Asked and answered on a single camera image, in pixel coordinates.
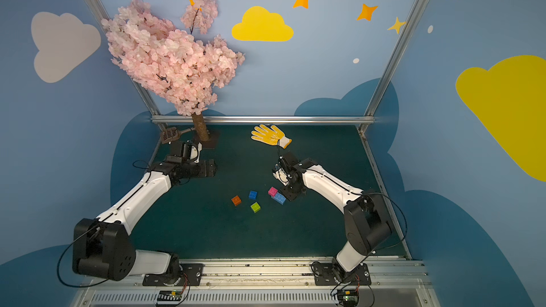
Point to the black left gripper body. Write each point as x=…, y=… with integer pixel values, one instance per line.
x=207, y=168

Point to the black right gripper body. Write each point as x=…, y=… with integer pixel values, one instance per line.
x=288, y=192

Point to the pink lego brick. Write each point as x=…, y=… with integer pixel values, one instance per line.
x=273, y=191

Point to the light blue long lego brick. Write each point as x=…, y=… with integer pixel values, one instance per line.
x=278, y=197

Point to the dark blue lego brick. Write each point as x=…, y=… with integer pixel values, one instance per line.
x=253, y=195

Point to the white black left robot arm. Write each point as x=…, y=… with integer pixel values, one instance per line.
x=102, y=247

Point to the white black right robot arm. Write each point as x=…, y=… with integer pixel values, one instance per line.
x=367, y=219

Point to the lime green lego brick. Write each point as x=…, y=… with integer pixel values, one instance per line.
x=255, y=207

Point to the orange lego brick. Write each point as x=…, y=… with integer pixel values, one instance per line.
x=236, y=200

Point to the brown plastic slotted scoop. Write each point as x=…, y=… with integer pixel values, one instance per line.
x=173, y=134

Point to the yellow white work glove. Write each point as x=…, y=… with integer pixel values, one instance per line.
x=271, y=135

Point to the artificial pink blossom tree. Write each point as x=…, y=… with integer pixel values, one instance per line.
x=170, y=61

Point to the left green circuit board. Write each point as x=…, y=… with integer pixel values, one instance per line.
x=168, y=298

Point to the green circuit board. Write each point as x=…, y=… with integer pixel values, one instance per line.
x=347, y=298
x=168, y=298

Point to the right green circuit board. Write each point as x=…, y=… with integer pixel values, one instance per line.
x=347, y=298

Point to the horizontal aluminium back rail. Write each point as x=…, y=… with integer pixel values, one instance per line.
x=288, y=120

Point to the right side table rail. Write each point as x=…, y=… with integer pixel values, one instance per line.
x=391, y=208

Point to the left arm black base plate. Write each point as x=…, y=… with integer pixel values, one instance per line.
x=186, y=274

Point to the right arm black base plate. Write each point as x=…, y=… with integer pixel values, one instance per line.
x=328, y=274

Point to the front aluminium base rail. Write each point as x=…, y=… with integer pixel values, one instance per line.
x=282, y=281

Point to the right diagonal aluminium post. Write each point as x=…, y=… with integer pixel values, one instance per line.
x=415, y=14

